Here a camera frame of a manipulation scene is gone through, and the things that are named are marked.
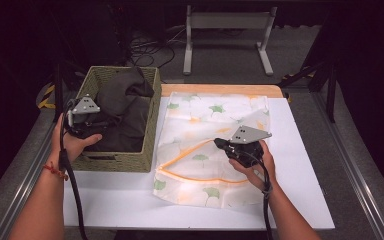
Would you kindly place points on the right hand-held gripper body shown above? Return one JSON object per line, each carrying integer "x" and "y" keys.
{"x": 248, "y": 135}

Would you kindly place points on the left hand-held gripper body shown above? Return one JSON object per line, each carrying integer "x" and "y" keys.
{"x": 85, "y": 106}

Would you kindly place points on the dark grey clothing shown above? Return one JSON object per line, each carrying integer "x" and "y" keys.
{"x": 126, "y": 126}

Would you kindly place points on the leaf-print mesh laundry bag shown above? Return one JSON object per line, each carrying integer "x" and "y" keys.
{"x": 193, "y": 113}

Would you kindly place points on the green woven basket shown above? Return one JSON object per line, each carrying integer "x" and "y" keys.
{"x": 123, "y": 163}

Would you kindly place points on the person's left hand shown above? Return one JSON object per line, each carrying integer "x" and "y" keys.
{"x": 70, "y": 146}

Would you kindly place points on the person's right hand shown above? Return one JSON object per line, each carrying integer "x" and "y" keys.
{"x": 266, "y": 173}

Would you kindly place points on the black and yellow tape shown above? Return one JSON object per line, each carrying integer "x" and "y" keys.
{"x": 296, "y": 75}
{"x": 46, "y": 96}

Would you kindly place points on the white board sheet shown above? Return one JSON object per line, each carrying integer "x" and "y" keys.
{"x": 300, "y": 160}

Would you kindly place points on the black stand legs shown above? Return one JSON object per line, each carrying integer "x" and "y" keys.
{"x": 330, "y": 86}

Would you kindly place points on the grey metal stand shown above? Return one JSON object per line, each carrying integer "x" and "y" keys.
{"x": 228, "y": 20}

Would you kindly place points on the black upright post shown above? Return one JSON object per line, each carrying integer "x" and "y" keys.
{"x": 58, "y": 93}

